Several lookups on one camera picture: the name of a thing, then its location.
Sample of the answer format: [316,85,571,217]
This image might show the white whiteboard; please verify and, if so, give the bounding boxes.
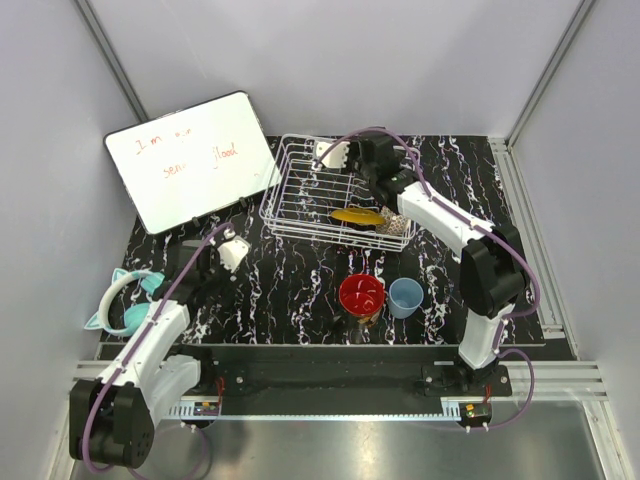
[104,91,281,235]

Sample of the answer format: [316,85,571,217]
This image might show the beige red patterned bowl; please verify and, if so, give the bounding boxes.
[375,207,411,236]

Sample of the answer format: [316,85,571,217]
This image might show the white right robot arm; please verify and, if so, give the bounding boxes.
[346,132,532,397]

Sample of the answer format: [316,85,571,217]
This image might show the white wire dish rack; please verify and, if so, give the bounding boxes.
[259,134,417,252]

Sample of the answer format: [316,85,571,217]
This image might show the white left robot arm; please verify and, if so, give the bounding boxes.
[68,236,250,472]

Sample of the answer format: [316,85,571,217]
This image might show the teal cat ear headphones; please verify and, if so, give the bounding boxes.
[84,268,165,338]

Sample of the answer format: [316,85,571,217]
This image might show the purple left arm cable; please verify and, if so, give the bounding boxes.
[82,223,236,476]

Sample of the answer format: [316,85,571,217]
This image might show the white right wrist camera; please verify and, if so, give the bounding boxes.
[313,141,349,170]

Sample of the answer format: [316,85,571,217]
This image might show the yellow round plate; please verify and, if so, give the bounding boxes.
[329,207,386,226]

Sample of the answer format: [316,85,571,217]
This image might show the black marble mat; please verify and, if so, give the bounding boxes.
[102,134,547,346]

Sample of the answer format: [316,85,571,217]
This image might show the black floral square plate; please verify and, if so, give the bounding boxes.
[343,207,380,231]

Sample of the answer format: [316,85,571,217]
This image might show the light blue plastic cup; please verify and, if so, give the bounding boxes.
[388,278,424,319]

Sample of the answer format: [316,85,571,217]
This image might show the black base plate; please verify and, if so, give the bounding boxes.
[185,345,513,417]

